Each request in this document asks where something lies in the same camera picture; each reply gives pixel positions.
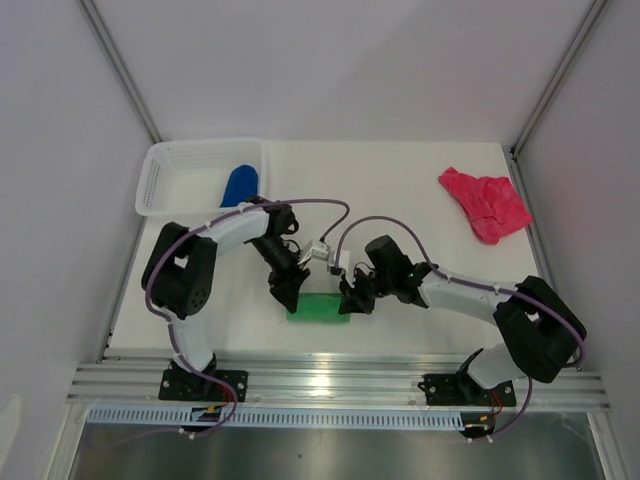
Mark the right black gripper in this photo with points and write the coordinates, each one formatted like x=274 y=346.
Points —
x=353 y=299

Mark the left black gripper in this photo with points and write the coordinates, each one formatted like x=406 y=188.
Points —
x=286 y=283

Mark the green towel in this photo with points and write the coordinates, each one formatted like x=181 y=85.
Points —
x=319 y=308

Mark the blue towel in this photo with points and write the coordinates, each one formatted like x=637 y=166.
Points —
x=242 y=183

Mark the pink towel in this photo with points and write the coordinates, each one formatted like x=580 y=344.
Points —
x=491 y=205

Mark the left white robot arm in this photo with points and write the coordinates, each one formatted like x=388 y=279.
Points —
x=178 y=278

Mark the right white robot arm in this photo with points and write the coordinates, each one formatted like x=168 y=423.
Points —
x=539 y=333

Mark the white plastic basket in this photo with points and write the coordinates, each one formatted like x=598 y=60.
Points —
x=189 y=177

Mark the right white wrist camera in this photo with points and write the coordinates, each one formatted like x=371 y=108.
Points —
x=338 y=263

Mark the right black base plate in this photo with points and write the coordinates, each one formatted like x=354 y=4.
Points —
x=460 y=390

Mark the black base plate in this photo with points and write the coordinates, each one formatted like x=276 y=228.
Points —
x=460 y=390
x=180 y=385

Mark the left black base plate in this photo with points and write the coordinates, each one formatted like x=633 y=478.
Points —
x=180 y=385

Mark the aluminium front rail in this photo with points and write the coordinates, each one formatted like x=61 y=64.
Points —
x=318 y=380

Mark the white slotted cable duct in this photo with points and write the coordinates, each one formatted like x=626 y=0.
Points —
x=413 y=419

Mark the left aluminium corner post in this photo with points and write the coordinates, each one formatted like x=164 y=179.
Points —
x=107 y=44

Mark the aluminium corner post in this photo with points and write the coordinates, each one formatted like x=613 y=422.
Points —
x=107 y=44
x=576 y=46

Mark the right aluminium corner post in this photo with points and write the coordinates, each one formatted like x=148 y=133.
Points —
x=576 y=46

